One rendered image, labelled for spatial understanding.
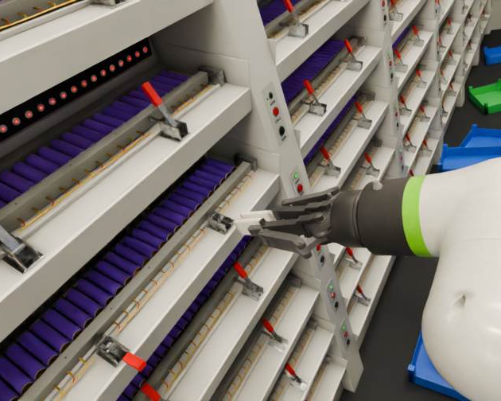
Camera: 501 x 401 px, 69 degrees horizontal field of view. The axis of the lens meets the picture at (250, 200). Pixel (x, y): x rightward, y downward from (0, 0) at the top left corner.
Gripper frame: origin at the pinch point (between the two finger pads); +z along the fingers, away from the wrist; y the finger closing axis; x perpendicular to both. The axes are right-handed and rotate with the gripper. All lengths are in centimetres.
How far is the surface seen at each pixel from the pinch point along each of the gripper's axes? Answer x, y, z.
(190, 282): -1.7, -12.2, 7.1
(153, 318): -1.2, -20.0, 8.0
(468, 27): -56, 277, 22
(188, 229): 3.2, -4.9, 10.8
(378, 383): -94, 24, 20
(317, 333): -56, 15, 22
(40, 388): 3.2, -34.9, 10.8
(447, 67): -56, 207, 23
